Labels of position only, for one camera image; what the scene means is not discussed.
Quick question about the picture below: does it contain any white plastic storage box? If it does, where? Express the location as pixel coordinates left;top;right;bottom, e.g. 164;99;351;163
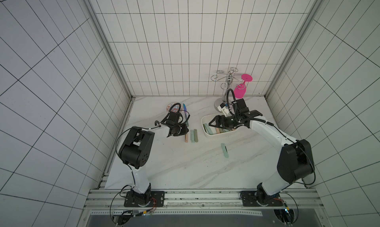
201;113;236;138

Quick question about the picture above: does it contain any mint knife in box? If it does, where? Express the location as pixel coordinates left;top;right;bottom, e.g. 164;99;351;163
203;123;213;136

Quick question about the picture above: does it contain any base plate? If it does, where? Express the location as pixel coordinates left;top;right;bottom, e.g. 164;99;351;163
124;191;165;208
240;190;283;207

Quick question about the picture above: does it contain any chrome glass holder stand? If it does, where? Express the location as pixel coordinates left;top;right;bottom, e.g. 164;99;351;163
211;67;238;111

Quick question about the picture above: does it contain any olive folding fruit knife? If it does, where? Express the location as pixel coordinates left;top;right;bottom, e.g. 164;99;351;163
194;129;199;142

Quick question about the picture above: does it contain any iridescent butter knife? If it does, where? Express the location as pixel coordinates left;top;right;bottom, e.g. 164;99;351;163
183;103;190;127

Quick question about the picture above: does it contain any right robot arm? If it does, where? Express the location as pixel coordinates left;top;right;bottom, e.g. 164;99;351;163
208;89;315;206

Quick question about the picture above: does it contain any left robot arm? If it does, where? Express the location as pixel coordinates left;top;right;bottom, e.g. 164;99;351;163
115;103;190;203

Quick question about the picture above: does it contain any mint folding fruit knife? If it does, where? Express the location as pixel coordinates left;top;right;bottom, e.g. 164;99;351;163
221;143;229;158

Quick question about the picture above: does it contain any pink wine glass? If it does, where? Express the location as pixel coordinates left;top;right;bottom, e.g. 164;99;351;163
234;74;253;99

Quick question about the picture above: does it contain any left base plate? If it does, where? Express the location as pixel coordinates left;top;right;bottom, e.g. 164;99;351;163
124;191;165;208

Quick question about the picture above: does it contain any aluminium mounting rail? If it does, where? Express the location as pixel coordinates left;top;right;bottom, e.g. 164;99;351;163
84;188;323;211

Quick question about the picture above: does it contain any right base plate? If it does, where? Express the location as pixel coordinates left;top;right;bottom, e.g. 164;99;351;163
240;190;283;207

